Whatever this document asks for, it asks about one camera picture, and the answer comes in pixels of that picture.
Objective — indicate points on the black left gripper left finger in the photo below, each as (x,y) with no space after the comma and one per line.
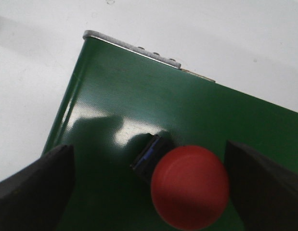
(35,198)

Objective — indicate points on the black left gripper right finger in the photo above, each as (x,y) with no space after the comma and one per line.
(264,193)

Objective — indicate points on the green conveyor belt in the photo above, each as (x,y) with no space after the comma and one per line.
(116,100)

